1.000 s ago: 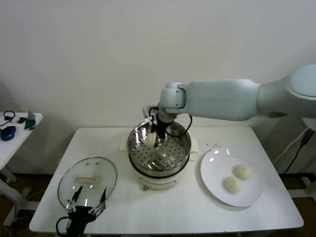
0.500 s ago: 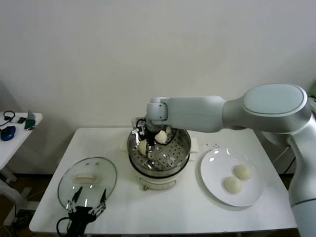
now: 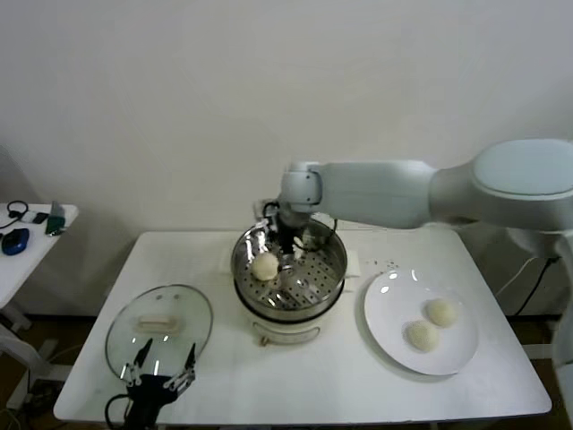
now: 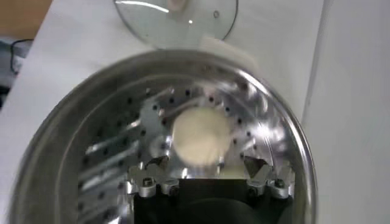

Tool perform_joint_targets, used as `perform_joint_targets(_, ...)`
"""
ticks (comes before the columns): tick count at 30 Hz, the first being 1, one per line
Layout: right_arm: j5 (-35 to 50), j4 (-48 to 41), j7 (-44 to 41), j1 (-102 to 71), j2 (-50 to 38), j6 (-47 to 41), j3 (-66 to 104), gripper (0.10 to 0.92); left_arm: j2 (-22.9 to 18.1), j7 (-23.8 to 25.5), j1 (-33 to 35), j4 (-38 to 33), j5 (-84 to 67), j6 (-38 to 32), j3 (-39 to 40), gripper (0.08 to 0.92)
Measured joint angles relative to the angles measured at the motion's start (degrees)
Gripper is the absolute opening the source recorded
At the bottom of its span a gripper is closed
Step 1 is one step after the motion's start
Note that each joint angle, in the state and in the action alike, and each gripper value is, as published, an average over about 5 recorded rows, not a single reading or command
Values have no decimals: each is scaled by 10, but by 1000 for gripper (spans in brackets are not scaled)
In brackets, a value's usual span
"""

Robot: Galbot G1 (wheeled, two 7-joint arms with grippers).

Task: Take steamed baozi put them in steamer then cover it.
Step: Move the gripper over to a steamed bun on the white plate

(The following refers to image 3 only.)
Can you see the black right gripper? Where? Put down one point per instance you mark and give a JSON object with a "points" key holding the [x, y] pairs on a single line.
{"points": [[291, 233]]}

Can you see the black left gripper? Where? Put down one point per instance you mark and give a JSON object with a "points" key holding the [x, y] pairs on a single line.
{"points": [[150, 394]]}

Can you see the white steamed baozi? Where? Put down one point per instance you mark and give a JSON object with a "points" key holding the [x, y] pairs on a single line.
{"points": [[442, 312], [423, 336], [264, 267]]}

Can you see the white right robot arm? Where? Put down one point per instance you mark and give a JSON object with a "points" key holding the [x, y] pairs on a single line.
{"points": [[380, 192]]}

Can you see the stainless steel steamer basket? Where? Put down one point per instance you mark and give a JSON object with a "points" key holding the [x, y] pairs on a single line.
{"points": [[313, 269]]}

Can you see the scattered black crumbs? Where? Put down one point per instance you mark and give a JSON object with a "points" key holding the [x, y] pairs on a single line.
{"points": [[380, 263]]}

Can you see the white round plate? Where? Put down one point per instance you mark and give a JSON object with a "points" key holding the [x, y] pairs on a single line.
{"points": [[394, 313]]}

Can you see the white side table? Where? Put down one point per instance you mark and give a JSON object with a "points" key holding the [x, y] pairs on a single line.
{"points": [[42, 253]]}

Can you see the green and grey tool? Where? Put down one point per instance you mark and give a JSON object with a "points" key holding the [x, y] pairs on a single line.
{"points": [[56, 219]]}

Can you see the small black device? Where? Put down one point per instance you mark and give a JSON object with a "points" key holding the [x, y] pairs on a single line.
{"points": [[40, 218]]}

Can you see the blue computer mouse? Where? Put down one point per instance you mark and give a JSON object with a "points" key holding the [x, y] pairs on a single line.
{"points": [[14, 242]]}

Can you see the small white device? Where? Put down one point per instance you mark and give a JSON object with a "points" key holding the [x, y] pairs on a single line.
{"points": [[28, 218]]}

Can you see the black headset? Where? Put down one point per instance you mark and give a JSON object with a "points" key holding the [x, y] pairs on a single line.
{"points": [[18, 207]]}

